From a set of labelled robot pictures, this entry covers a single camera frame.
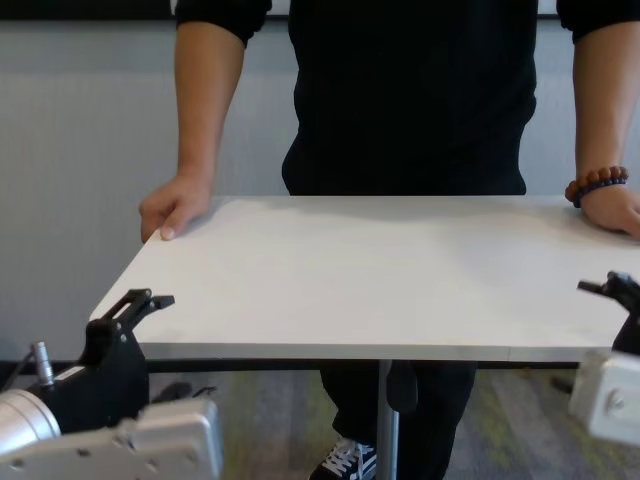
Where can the person's right hand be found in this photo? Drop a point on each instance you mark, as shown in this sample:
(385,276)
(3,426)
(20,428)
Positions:
(182,200)

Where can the white rectangular table top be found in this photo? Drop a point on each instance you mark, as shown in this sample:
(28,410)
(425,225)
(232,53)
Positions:
(360,275)

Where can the person in black shirt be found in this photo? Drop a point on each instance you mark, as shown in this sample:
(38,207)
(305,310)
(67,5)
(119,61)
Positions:
(410,90)

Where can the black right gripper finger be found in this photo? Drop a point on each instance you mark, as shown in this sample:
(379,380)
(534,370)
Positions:
(562,386)
(622,290)

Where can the black column lever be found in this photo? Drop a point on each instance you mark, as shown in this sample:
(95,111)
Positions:
(404,387)

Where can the person's left forearm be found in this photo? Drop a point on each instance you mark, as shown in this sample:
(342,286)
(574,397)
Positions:
(602,100)

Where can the person's left hand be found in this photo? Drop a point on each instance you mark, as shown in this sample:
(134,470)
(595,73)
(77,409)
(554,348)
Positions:
(617,212)

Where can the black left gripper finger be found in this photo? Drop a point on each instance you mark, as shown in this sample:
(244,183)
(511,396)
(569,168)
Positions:
(135,310)
(180,391)

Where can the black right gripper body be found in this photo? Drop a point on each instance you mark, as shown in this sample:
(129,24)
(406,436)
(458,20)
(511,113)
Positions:
(630,335)

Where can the black baseboard strip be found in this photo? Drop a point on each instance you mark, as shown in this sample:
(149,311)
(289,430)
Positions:
(250,366)

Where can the person's right forearm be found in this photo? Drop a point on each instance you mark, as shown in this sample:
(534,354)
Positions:
(210,100)

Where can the black white sneaker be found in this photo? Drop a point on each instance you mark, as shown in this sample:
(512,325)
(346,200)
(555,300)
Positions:
(345,460)

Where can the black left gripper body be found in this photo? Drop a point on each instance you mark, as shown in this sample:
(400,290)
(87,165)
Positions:
(110,380)

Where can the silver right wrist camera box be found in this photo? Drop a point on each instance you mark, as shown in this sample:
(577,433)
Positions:
(610,395)

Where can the metal table column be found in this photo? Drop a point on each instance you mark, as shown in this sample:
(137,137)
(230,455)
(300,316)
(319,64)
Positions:
(386,440)

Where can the black trousers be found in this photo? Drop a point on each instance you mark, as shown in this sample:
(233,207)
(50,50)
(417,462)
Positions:
(440,415)

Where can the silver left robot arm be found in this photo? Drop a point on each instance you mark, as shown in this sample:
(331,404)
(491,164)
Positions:
(27,420)

